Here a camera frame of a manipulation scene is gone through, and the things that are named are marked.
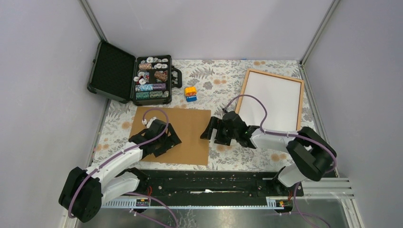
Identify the floral patterned table mat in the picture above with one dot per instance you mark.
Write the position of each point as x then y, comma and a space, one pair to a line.
217, 82

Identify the brown cardboard backing board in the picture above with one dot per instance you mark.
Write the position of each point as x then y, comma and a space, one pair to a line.
189, 124

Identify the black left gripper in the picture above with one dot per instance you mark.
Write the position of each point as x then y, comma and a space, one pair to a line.
171, 140

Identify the black poker chip case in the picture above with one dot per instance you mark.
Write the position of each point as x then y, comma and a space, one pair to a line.
115, 73

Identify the cyan poker chip stack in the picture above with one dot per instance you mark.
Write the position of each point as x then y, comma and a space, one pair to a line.
144, 88

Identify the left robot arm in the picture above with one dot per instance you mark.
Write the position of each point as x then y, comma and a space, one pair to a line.
86, 190

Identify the green poker chip stack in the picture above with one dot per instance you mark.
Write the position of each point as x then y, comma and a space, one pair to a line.
142, 95

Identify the photo print of window plant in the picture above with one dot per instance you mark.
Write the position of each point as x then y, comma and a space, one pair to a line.
274, 100

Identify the wooden picture frame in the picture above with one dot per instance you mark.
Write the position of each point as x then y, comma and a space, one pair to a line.
242, 91

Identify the purple poker chip stack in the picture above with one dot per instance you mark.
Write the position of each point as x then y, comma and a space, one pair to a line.
159, 86

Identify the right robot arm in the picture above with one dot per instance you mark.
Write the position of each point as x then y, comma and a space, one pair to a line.
312, 156

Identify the yellow and blue toy block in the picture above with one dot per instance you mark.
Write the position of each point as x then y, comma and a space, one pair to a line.
190, 94

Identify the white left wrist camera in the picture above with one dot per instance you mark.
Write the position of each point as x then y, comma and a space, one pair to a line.
147, 123

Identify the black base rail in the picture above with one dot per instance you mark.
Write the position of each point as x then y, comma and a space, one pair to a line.
205, 188

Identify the orange poker chip roll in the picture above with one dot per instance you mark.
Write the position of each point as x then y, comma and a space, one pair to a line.
161, 76

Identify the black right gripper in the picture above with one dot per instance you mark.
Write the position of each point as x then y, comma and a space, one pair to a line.
214, 123

